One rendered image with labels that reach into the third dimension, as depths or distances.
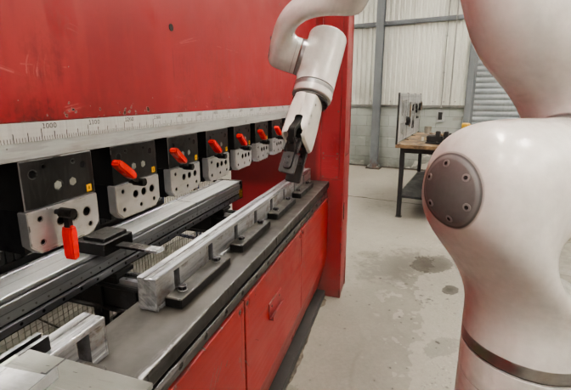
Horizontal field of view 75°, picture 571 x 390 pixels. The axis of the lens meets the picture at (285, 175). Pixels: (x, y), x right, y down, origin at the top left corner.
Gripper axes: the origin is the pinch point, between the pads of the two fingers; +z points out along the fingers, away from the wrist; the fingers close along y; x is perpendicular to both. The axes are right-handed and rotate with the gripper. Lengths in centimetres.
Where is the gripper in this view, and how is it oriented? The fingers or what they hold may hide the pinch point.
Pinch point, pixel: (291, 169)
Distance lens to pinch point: 74.0
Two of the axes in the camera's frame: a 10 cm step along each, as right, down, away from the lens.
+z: -2.6, 9.3, -2.4
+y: -2.1, -3.0, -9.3
